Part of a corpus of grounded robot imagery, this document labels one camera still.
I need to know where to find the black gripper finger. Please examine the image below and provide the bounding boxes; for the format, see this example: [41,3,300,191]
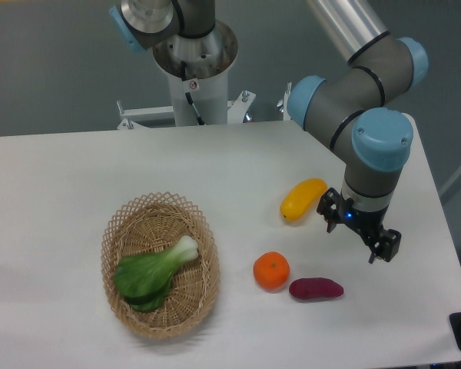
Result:
[317,188,341,233]
[367,229,402,263]

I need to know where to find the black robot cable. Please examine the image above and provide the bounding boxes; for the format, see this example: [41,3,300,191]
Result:
[180,60,206,126]

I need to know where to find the orange tangerine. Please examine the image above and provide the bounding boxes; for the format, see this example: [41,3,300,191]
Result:
[253,251,290,291]

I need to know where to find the green bok choy vegetable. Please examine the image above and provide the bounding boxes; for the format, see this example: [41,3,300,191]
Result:
[113,235,198,312]

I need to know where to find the white frame leg right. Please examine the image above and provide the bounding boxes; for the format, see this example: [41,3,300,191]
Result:
[438,164,461,204]

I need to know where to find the purple sweet potato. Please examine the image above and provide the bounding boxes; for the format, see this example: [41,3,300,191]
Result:
[289,278,344,301]

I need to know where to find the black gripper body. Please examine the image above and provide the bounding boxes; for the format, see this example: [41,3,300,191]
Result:
[340,191,392,246]

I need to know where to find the white metal base frame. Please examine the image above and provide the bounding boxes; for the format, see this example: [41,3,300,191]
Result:
[117,81,292,130]

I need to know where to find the woven wicker basket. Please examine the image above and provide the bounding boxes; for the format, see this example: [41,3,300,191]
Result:
[101,192,220,339]

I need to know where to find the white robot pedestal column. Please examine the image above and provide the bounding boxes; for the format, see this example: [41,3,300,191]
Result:
[153,21,238,127]

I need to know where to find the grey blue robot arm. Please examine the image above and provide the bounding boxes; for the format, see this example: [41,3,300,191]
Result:
[109,1,428,261]

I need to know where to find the yellow mango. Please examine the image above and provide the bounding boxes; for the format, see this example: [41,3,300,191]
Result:
[279,178,327,222]

